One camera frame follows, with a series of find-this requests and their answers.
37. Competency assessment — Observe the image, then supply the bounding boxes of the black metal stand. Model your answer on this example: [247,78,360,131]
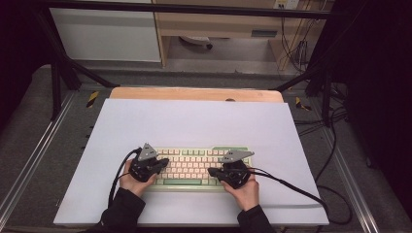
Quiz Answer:
[34,6,121,121]
[271,61,336,128]

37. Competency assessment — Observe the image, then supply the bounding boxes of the left yellow clamp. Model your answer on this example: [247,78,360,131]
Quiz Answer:
[85,90,100,109]

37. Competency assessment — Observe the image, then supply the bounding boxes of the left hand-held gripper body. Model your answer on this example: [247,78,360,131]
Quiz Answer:
[127,142,163,183]

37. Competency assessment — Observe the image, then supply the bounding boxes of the yellow clamp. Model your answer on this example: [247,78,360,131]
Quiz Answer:
[293,96,313,113]
[85,90,100,109]

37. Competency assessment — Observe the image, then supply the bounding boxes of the office chair base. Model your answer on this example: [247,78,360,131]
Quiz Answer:
[178,35,214,50]

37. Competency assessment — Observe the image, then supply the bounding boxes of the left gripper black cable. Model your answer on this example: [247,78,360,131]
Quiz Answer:
[107,147,144,209]

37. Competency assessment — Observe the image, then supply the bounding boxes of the white cabinet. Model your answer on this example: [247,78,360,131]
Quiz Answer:
[48,0,162,63]

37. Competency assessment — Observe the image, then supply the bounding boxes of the person's left hand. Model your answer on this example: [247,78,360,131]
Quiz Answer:
[119,167,158,199]

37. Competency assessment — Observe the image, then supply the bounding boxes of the light wooden desk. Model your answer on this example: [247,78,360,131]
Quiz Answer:
[152,0,328,72]

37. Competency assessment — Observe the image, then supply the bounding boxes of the white power strip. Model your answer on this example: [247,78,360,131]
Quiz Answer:
[272,0,301,11]

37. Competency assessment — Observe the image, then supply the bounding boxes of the hanging cable bundle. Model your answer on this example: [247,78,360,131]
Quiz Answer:
[279,16,313,73]

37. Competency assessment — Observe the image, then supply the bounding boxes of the white board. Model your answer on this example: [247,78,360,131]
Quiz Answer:
[52,98,330,227]

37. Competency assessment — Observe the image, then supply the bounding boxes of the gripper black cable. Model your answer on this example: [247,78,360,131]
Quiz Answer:
[107,147,144,209]
[248,167,354,226]

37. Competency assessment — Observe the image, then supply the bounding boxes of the right yellow clamp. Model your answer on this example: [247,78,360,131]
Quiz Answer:
[293,96,313,113]

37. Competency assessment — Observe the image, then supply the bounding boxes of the wooden table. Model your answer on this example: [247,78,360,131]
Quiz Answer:
[109,85,286,104]

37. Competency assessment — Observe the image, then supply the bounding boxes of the aluminium rail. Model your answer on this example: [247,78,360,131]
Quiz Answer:
[0,91,78,221]
[319,125,381,233]

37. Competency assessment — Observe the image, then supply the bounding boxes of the person's right hand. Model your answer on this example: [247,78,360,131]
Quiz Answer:
[221,175,260,213]

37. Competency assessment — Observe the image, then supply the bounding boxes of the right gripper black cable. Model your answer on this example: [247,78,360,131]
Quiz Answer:
[248,167,354,226]

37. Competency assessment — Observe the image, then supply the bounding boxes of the green and pink keyboard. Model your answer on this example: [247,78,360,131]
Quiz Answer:
[145,146,253,193]

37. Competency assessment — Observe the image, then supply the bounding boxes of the black floor cables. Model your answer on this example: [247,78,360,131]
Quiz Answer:
[292,82,350,183]

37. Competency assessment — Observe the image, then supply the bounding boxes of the black metal crossbar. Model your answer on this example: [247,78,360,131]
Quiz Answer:
[42,0,336,20]

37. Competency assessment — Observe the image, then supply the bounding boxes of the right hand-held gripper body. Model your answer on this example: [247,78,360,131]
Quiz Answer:
[215,149,256,190]

